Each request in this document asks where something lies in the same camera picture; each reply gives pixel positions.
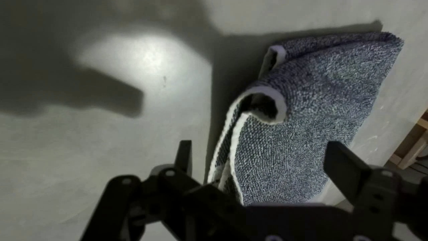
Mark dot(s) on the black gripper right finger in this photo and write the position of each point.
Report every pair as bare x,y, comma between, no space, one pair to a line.
374,196

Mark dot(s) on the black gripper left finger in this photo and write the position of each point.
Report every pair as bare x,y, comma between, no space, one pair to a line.
133,201

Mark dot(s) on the blue grey striped towel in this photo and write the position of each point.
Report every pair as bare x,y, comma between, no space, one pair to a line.
311,111

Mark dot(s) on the light wooden chair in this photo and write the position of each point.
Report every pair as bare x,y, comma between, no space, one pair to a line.
414,142

